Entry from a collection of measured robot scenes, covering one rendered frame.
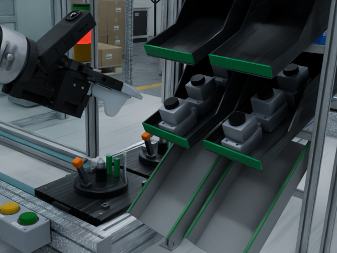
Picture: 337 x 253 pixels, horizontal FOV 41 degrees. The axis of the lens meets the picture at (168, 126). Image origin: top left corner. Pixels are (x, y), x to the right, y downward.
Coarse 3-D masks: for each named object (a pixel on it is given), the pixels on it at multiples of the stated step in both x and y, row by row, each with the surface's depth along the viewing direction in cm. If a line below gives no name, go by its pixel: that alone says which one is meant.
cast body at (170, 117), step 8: (168, 104) 86; (176, 104) 86; (184, 104) 87; (160, 112) 88; (168, 112) 86; (176, 112) 86; (184, 112) 88; (192, 112) 89; (168, 120) 88; (176, 120) 87; (184, 120) 88; (192, 120) 90; (160, 128) 90; (168, 128) 88; (176, 128) 87; (184, 128) 89
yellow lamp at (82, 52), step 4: (76, 44) 125; (80, 44) 125; (84, 44) 125; (88, 44) 126; (76, 48) 125; (80, 48) 125; (84, 48) 125; (88, 48) 126; (76, 52) 126; (80, 52) 125; (84, 52) 126; (88, 52) 126; (76, 56) 126; (80, 56) 126; (84, 56) 126; (88, 56) 127; (76, 60) 127; (80, 60) 126; (84, 60) 126; (88, 60) 127
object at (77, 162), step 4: (76, 160) 109; (80, 160) 109; (84, 160) 110; (76, 164) 108; (80, 164) 109; (76, 168) 110; (80, 168) 109; (80, 172) 110; (84, 172) 111; (80, 176) 111; (84, 176) 111; (84, 180) 112; (88, 180) 113
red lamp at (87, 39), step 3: (90, 30) 126; (87, 33) 125; (90, 33) 126; (84, 36) 124; (87, 36) 125; (90, 36) 126; (81, 39) 124; (84, 39) 125; (87, 39) 125; (90, 39) 126; (78, 42) 125; (81, 42) 125; (84, 42) 125; (87, 42) 125; (90, 42) 126
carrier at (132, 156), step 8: (152, 136) 150; (152, 144) 140; (160, 144) 134; (168, 144) 140; (128, 152) 142; (136, 152) 142; (144, 152) 137; (160, 152) 135; (112, 160) 135; (120, 160) 135; (128, 160) 135; (136, 160) 136; (144, 160) 132; (152, 160) 131; (160, 160) 131; (120, 168) 132; (128, 168) 130; (136, 168) 130; (144, 168) 130; (152, 168) 130; (144, 176) 127
